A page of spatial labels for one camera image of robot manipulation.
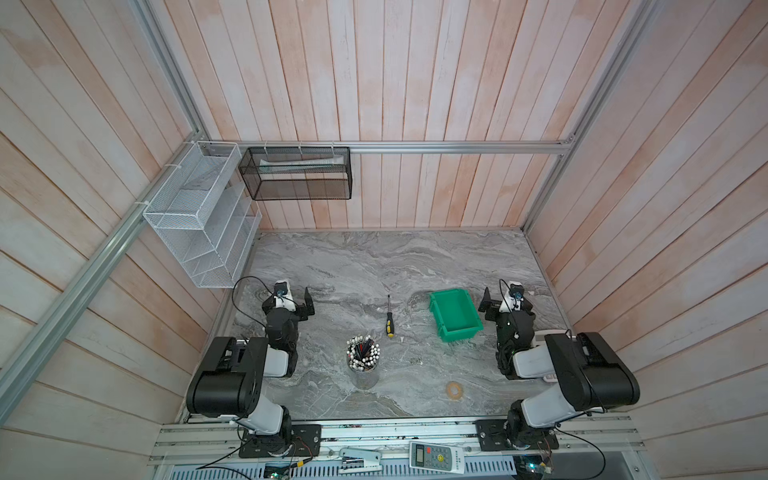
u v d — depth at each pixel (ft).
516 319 2.40
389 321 3.07
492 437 2.42
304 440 2.40
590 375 1.52
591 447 2.12
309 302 2.76
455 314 3.25
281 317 2.51
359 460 2.28
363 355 2.49
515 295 2.48
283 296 2.50
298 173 3.53
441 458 2.30
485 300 2.76
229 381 1.46
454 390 2.68
